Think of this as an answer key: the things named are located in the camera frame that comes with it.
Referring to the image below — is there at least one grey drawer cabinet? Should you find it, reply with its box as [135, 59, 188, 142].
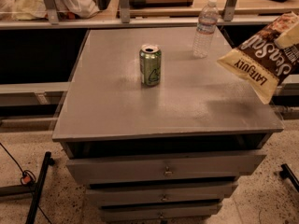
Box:
[53, 28, 283, 211]

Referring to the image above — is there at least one brown Late July chip bag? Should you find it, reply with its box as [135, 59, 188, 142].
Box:
[218, 12, 299, 104]

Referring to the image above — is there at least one green soda can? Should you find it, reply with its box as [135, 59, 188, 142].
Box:
[139, 44, 162, 86]

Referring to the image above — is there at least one clear plastic water bottle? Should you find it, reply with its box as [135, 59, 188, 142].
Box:
[192, 0, 219, 58]

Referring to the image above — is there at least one grey drawer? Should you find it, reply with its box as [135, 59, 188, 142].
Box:
[66, 150, 265, 184]
[86, 181, 237, 206]
[100, 203, 222, 222]

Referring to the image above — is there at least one black stand leg left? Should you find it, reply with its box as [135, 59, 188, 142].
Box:
[0, 151, 55, 224]

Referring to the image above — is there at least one black cable with red clip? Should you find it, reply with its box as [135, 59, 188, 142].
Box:
[0, 143, 54, 224]

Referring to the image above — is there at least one top grey drawer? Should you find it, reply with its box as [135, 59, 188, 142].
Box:
[66, 150, 265, 184]

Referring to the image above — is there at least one metal rail frame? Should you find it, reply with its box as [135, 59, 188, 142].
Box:
[0, 0, 299, 30]

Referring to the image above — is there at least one bottom grey drawer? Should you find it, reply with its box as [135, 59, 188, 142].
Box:
[100, 203, 222, 222]

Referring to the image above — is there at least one middle grey drawer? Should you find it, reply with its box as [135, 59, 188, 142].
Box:
[86, 181, 237, 206]

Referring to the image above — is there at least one black stand leg right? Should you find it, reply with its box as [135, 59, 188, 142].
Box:
[279, 163, 299, 192]

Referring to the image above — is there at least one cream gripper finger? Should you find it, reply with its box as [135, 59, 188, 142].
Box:
[274, 21, 299, 49]

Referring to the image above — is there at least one white cloth bundle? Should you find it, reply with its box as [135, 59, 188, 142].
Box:
[0, 0, 99, 21]

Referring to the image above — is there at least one black stand leg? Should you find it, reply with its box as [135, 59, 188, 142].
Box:
[0, 151, 55, 224]
[279, 163, 299, 192]

